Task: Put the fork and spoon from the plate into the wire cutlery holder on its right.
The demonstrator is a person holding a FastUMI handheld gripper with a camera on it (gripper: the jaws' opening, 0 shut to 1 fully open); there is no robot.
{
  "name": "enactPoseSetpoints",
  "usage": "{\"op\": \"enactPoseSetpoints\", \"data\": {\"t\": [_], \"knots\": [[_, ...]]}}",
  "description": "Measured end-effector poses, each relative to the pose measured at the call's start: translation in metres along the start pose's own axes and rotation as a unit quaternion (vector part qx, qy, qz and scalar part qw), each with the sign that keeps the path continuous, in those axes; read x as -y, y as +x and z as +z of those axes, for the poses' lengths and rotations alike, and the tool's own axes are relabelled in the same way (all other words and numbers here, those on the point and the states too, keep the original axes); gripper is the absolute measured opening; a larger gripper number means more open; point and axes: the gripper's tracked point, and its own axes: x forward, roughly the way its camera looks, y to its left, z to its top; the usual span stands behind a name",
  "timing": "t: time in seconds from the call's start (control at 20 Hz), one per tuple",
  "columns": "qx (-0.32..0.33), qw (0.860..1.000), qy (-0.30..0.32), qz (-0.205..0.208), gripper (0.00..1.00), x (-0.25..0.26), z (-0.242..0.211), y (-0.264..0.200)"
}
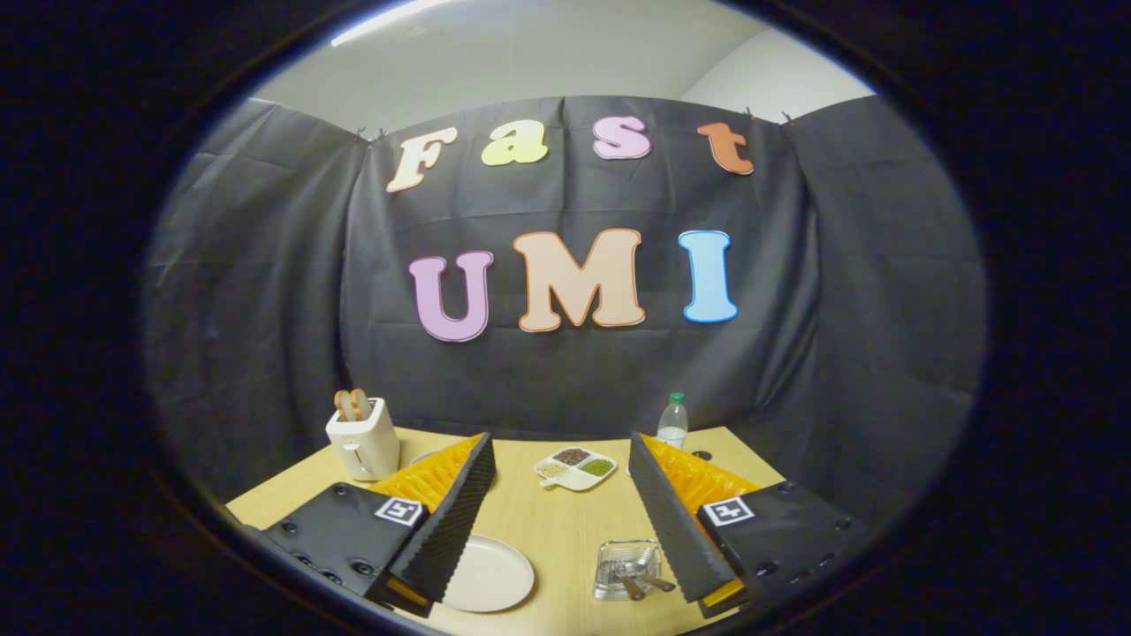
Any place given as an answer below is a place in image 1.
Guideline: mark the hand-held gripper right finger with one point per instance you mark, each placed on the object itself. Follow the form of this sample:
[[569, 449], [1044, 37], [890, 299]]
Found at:
[[671, 521]]

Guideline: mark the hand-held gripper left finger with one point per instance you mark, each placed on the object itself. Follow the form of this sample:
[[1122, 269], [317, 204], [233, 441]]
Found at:
[[455, 521]]

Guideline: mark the beige round plate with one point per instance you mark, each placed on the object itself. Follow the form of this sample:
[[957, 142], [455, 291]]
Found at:
[[495, 574]]

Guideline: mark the clear plastic container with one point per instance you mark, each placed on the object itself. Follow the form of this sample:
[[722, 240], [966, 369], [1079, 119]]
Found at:
[[610, 585]]

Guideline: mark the clear green-capped bottle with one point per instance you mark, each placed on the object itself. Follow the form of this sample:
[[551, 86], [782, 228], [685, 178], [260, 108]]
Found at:
[[672, 424]]

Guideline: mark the white divided grain dish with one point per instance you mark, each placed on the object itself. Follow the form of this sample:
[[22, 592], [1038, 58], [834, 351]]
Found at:
[[576, 479]]

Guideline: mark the white toaster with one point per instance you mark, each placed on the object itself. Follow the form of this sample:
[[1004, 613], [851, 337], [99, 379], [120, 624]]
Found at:
[[367, 446]]

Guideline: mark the brown toast slice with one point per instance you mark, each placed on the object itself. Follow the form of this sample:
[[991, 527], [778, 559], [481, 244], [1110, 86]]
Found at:
[[362, 404], [343, 406]]

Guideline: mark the black backdrop cloth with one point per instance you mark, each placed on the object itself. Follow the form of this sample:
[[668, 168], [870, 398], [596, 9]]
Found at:
[[265, 291]]

